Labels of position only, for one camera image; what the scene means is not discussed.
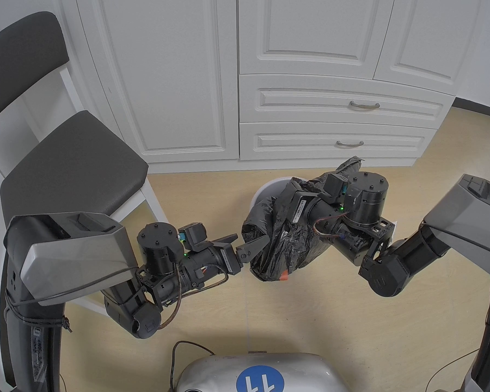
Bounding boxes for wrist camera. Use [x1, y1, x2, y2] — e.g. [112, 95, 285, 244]
[178, 221, 209, 253]
[324, 173, 348, 203]

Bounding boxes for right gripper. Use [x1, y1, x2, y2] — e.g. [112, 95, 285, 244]
[288, 180, 347, 228]

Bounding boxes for white chair grey cushions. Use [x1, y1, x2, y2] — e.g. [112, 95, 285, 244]
[0, 11, 169, 317]

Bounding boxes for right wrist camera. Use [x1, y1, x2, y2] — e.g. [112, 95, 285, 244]
[324, 173, 348, 203]

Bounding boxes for white wardrobe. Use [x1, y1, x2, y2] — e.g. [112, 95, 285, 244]
[0, 0, 488, 174]

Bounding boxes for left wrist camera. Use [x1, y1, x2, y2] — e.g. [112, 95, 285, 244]
[178, 221, 209, 253]

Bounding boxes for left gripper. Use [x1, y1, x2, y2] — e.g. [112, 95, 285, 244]
[182, 232, 269, 281]

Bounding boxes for black plastic bag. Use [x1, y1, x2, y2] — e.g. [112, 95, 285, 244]
[242, 155, 364, 283]

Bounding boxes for white trash bin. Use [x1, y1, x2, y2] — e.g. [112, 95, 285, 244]
[250, 177, 292, 213]

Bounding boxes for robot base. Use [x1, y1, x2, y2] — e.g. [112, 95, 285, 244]
[180, 351, 348, 392]

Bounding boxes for black cable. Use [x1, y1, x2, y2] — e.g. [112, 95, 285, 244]
[169, 340, 218, 392]
[428, 350, 480, 392]

